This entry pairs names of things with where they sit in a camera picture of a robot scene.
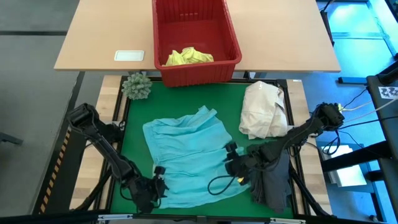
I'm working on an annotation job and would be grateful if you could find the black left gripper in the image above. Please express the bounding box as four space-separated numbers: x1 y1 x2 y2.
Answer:
129 166 170 214

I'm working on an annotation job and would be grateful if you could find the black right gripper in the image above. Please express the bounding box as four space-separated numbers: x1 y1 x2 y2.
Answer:
224 141 261 185

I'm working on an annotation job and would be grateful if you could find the dark grey garment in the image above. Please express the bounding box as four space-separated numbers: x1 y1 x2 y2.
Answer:
248 149 294 214

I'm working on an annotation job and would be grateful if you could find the pale teal white garment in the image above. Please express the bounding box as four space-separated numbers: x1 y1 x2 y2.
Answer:
142 105 251 210

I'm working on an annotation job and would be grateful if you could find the yellow garment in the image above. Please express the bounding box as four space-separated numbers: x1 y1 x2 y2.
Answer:
162 46 215 67

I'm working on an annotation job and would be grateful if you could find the red plastic laundry bin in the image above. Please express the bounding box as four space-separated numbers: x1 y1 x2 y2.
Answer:
151 0 243 88

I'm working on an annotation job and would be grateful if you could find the cream white garment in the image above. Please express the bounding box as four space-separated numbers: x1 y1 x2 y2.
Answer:
238 80 290 140

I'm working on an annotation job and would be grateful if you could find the black hazard striped platform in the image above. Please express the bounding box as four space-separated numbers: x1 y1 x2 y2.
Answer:
32 124 91 216

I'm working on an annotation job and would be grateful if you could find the green table mat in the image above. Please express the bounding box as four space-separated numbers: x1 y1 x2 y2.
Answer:
110 81 295 218

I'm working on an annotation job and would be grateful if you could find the white box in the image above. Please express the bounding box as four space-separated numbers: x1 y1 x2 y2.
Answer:
320 144 368 188

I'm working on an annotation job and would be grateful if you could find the pale green spiky plant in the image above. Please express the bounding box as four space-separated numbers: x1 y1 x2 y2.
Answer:
121 72 154 101

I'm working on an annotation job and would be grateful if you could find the black metal beam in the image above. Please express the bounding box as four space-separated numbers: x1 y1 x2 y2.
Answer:
320 140 393 173

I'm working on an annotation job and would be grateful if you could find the white rectangular label plate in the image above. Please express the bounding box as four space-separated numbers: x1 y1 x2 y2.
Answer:
113 49 146 62

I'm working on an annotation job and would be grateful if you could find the grey chair base leg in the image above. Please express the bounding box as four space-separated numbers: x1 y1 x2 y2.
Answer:
0 131 24 146

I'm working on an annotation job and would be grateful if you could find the black side table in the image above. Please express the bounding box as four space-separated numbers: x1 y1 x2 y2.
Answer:
366 60 398 224

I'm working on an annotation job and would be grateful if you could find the white marker tag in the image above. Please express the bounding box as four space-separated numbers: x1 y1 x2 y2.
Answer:
377 86 398 100

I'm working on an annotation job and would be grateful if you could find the black desk foot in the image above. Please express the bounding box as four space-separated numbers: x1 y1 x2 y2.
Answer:
319 0 336 47

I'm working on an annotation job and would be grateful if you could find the light wooden desk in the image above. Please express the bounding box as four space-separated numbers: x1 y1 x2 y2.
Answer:
53 0 342 73

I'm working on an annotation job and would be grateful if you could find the silver metal bracket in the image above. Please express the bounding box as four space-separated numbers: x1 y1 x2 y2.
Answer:
269 217 307 224
98 213 134 222

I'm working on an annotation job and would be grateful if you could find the black camera cable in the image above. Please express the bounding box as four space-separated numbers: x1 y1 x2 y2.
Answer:
207 174 246 197

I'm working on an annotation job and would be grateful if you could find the black aluminium table frame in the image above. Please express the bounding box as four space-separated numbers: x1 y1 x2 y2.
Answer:
0 74 333 224

